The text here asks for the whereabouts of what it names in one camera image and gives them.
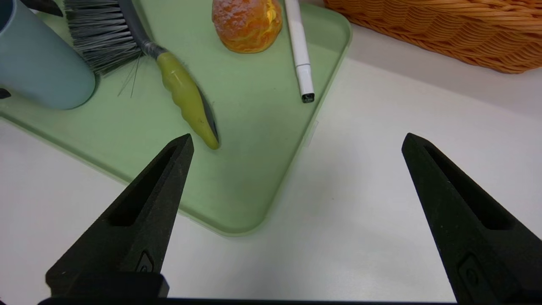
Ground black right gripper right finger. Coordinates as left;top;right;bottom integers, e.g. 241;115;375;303
401;133;542;303

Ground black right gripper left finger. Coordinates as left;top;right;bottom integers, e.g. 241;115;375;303
45;133;195;299

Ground light blue plastic cup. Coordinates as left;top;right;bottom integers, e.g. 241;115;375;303
0;0;96;111

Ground grey brush with green handle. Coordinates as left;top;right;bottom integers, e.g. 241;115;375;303
64;0;220;150

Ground round orange bread bun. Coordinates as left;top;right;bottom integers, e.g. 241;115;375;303
212;0;283;54

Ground orange wicker basket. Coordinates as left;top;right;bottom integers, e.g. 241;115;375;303
324;0;542;74

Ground light green plastic tray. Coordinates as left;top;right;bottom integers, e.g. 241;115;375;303
0;0;352;236

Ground white marker pen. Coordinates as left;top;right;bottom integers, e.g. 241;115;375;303
284;0;315;104

